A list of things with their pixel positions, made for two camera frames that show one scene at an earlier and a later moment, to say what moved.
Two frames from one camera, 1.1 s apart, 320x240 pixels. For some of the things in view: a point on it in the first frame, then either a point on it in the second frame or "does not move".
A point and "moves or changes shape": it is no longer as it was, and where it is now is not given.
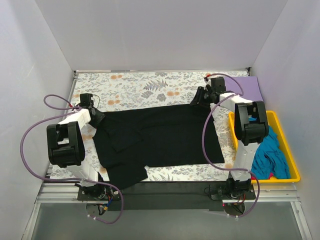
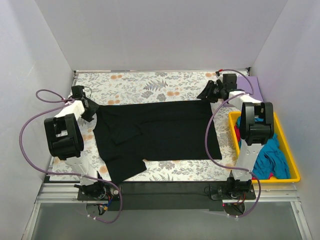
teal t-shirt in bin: (269, 157) does not move
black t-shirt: (125, 142) moves or changes shape
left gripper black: (97, 116) -> (89, 110)
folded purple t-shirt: (250, 86) does not move
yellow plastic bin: (275, 125) does not move
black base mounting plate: (165, 195) does not move
